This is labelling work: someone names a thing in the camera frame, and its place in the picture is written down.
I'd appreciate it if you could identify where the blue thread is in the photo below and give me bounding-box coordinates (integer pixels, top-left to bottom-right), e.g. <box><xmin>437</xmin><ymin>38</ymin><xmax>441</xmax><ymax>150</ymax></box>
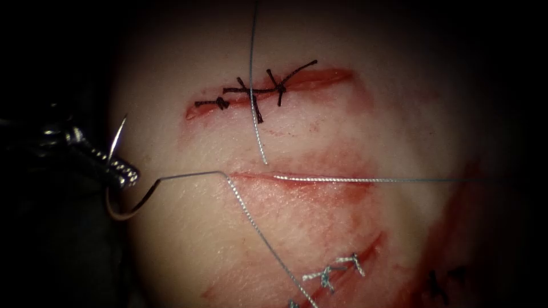
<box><xmin>157</xmin><ymin>0</ymin><xmax>480</xmax><ymax>308</ymax></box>

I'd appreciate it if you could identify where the black stitching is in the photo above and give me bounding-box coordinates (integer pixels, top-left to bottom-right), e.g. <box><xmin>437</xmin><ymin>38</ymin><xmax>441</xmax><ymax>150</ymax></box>
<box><xmin>194</xmin><ymin>59</ymin><xmax>319</xmax><ymax>124</ymax></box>
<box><xmin>427</xmin><ymin>265</ymin><xmax>468</xmax><ymax>305</ymax></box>

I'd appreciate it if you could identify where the left arm needle driver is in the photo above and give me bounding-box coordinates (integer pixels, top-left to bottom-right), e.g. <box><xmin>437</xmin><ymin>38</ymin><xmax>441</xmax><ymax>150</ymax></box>
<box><xmin>41</xmin><ymin>122</ymin><xmax>90</xmax><ymax>151</ymax></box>

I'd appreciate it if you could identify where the left arm needle driver jaw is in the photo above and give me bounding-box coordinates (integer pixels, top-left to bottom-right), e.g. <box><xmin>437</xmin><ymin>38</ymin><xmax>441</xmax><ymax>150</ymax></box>
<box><xmin>81</xmin><ymin>137</ymin><xmax>140</xmax><ymax>179</ymax></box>
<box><xmin>81</xmin><ymin>147</ymin><xmax>139</xmax><ymax>189</ymax></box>

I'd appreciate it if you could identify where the curved steel needle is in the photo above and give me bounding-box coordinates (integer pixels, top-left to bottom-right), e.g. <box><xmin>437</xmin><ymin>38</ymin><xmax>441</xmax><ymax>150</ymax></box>
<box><xmin>104</xmin><ymin>114</ymin><xmax>162</xmax><ymax>221</ymax></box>

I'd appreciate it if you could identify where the tissue pad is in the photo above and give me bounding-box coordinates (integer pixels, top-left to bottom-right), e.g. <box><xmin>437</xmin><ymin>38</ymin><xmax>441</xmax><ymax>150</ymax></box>
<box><xmin>107</xmin><ymin>0</ymin><xmax>531</xmax><ymax>308</ymax></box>

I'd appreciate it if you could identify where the blue stitching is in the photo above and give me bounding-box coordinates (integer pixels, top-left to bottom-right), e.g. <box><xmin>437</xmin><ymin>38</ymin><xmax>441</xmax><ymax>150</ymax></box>
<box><xmin>287</xmin><ymin>253</ymin><xmax>366</xmax><ymax>308</ymax></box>

